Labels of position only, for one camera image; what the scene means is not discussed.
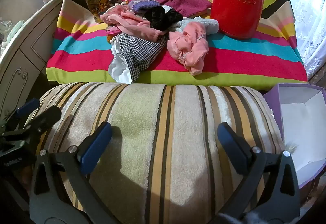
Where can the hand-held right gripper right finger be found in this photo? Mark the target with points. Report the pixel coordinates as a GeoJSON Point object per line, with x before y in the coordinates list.
{"type": "Point", "coordinates": [230, 143]}

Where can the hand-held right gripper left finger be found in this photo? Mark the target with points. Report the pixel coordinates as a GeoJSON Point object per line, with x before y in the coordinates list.
{"type": "Point", "coordinates": [98, 142]}

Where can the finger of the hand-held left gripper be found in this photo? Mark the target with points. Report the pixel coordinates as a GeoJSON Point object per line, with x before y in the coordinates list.
{"type": "Point", "coordinates": [27, 107]}
{"type": "Point", "coordinates": [47, 116]}

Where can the purple cardboard box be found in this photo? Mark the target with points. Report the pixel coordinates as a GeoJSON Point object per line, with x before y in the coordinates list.
{"type": "Point", "coordinates": [303, 124]}

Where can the black white checked cloth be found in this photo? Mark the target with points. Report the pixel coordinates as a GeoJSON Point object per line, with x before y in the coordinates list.
{"type": "Point", "coordinates": [142, 51]}

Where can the pink fleece cloth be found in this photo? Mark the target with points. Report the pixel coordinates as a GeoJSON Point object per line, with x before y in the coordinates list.
{"type": "Point", "coordinates": [193, 43]}
{"type": "Point", "coordinates": [132, 24]}

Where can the light blue plush pig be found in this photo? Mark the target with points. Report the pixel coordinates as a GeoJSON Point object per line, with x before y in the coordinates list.
{"type": "Point", "coordinates": [206, 24]}

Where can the magenta knit cloth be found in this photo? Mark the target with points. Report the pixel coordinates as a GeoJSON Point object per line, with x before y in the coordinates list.
{"type": "Point", "coordinates": [188, 4]}

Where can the cream carved cabinet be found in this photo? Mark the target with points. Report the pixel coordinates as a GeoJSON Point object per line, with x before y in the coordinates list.
{"type": "Point", "coordinates": [23, 61]}

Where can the striped beige cushion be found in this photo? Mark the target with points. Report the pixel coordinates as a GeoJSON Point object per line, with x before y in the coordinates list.
{"type": "Point", "coordinates": [152, 137]}

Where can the grey fluffy cloth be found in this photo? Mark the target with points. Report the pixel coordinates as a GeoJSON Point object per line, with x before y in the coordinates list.
{"type": "Point", "coordinates": [229, 219]}

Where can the multicoloured striped cloth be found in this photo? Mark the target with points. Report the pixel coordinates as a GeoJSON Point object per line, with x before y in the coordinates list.
{"type": "Point", "coordinates": [229, 61]}

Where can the black fuzzy cloth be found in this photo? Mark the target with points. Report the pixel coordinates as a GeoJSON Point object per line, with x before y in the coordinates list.
{"type": "Point", "coordinates": [158, 16]}

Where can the white lace curtain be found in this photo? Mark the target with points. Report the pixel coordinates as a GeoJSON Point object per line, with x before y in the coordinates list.
{"type": "Point", "coordinates": [305, 23]}

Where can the purple knit hat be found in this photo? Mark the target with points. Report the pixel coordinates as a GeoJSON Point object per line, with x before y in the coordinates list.
{"type": "Point", "coordinates": [142, 5]}

